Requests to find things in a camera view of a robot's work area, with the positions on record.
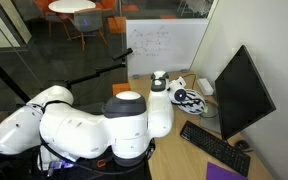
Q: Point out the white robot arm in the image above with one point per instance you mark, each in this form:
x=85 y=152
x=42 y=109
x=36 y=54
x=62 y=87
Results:
x=84 y=130

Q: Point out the grey whiteboard foot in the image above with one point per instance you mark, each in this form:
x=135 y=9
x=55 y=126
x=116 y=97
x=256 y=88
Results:
x=184 y=70
x=136 y=76

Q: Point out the orange box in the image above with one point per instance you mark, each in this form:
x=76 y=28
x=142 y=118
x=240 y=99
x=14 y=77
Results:
x=121 y=89

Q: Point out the whiteboard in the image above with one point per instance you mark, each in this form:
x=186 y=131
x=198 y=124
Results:
x=167 y=46

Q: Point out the black stand rod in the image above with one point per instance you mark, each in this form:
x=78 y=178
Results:
x=94 y=74

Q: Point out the white power adapter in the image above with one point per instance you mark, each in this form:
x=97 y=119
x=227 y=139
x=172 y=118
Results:
x=205 y=86

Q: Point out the orange chair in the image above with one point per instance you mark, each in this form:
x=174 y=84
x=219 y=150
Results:
x=43 y=5
x=116 y=25
x=108 y=4

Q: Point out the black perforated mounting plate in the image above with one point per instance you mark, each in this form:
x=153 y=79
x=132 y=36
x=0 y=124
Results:
x=130 y=173

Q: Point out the orange black clamp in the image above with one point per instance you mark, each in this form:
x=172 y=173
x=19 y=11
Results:
x=101 y=163

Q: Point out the grey chair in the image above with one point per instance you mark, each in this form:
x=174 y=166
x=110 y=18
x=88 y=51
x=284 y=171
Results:
x=88 y=21

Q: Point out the black keyboard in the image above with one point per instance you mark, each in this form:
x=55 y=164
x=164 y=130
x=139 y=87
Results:
x=214 y=146

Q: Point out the black computer monitor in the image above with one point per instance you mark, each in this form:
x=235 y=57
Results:
x=240 y=96

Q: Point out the round white table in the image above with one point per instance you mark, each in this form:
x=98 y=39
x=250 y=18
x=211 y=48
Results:
x=71 y=6

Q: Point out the black computer mouse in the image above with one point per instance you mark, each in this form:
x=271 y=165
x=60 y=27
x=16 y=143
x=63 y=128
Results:
x=242 y=144

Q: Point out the purple notebook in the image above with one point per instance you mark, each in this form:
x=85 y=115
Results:
x=222 y=173

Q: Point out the black diagonal pole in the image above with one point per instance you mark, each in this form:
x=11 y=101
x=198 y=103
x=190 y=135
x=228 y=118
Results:
x=4 y=76

